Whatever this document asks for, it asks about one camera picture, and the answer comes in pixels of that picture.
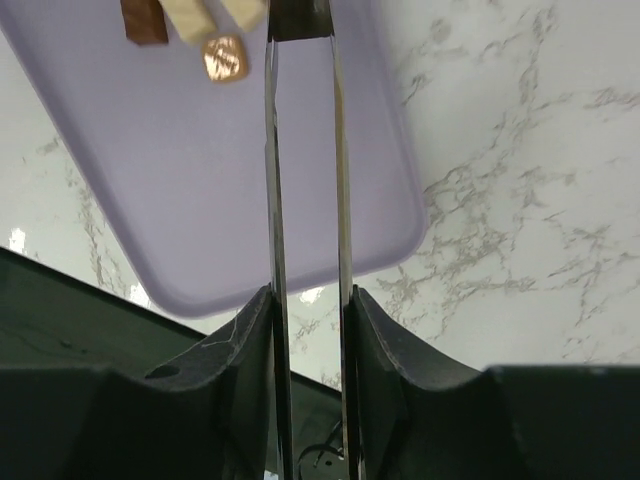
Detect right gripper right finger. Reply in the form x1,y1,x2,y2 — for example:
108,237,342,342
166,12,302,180
353,289,639,479

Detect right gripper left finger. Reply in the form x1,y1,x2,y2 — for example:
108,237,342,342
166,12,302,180
1,288,273,479

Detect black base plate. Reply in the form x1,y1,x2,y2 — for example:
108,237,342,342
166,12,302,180
0,244,351,401

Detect white rectangular chocolate upper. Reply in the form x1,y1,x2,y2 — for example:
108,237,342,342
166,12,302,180
221,0,267,32

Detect lavender tray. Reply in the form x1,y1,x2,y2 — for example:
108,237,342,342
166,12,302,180
1,1,427,317

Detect metal tongs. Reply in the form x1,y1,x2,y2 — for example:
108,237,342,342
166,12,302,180
264,17,363,479

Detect caramel square chocolate right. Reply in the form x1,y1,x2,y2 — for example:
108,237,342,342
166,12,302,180
201,35,249,83

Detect dark cube chocolate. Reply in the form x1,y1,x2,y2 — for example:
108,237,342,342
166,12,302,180
268,0,334,42

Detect white rectangular chocolate lower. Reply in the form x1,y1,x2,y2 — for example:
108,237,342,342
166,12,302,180
159,0,217,45

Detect white rectangular chocolate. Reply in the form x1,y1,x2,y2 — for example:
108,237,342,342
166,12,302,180
221,0,267,32
159,0,217,45

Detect brown rectangular chocolate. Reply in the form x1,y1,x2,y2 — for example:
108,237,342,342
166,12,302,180
120,0,169,46

